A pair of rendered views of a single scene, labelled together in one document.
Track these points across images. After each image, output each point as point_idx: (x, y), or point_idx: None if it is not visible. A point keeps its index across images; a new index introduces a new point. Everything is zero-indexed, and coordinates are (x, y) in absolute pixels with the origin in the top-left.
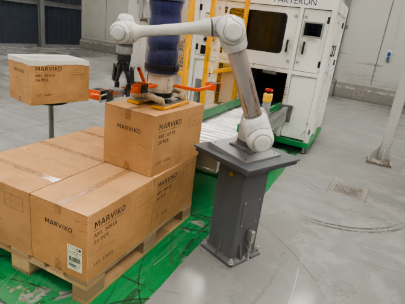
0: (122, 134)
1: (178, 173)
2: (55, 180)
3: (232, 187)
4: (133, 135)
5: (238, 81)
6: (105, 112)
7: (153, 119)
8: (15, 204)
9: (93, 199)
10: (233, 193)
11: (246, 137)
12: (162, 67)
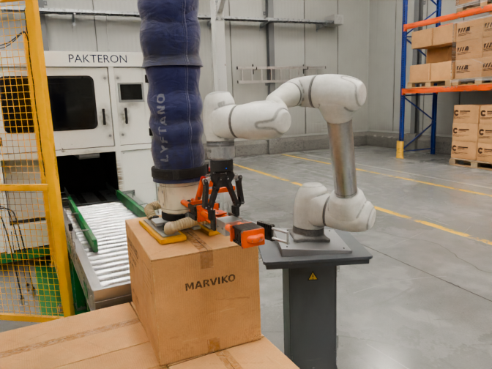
0: (198, 298)
1: None
2: None
3: (319, 292)
4: (222, 288)
5: (348, 154)
6: (154, 277)
7: (256, 246)
8: None
9: None
10: (322, 299)
11: (354, 218)
12: (202, 170)
